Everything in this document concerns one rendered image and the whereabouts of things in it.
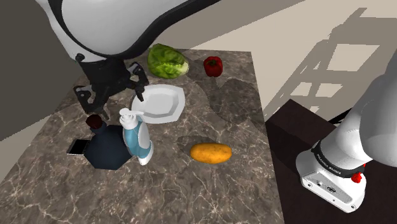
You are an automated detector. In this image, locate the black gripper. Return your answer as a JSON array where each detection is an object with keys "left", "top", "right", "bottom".
[{"left": 73, "top": 58, "right": 150, "bottom": 121}]

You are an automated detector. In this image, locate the white and blue soap dispenser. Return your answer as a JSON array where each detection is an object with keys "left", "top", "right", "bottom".
[{"left": 119, "top": 108, "right": 155, "bottom": 166}]

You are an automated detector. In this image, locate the white plate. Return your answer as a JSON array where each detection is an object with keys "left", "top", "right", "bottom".
[{"left": 130, "top": 84, "right": 186, "bottom": 125}]

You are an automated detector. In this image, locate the dark blue bottle red cap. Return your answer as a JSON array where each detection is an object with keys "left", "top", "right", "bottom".
[{"left": 84, "top": 114, "right": 135, "bottom": 171}]

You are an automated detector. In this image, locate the green lettuce head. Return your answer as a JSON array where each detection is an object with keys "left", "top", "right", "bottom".
[{"left": 146, "top": 43, "right": 190, "bottom": 80}]

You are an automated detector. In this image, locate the red bell pepper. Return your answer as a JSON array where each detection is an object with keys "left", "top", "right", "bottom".
[{"left": 203, "top": 56, "right": 224, "bottom": 78}]

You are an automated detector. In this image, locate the brown potato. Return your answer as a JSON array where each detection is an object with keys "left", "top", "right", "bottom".
[{"left": 190, "top": 143, "right": 233, "bottom": 165}]

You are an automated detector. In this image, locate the dark robot stand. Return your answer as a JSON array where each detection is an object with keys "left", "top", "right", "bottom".
[{"left": 265, "top": 99, "right": 397, "bottom": 224}]

